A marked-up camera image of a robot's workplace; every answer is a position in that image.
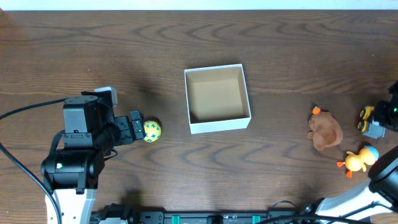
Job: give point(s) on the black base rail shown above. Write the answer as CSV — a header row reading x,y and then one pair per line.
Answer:
x,y
116,213

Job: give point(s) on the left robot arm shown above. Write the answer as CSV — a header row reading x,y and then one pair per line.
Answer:
x,y
91,132

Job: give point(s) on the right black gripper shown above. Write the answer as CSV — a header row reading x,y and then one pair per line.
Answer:
x,y
380,112

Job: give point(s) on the white cardboard box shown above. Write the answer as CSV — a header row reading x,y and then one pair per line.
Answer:
x,y
217,99

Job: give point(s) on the yellow grey toy truck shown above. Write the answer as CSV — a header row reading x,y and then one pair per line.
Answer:
x,y
368,126

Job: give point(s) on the brown plush toy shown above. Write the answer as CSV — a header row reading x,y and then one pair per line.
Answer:
x,y
325,131

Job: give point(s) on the orange toy duck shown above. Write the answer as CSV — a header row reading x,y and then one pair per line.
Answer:
x,y
367,156

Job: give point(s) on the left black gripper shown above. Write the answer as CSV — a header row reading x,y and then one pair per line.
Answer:
x,y
125,129

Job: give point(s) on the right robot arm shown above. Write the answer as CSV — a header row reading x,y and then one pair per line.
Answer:
x,y
379,193

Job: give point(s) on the yellow ball with blue letters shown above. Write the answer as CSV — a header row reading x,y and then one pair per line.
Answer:
x,y
152,131

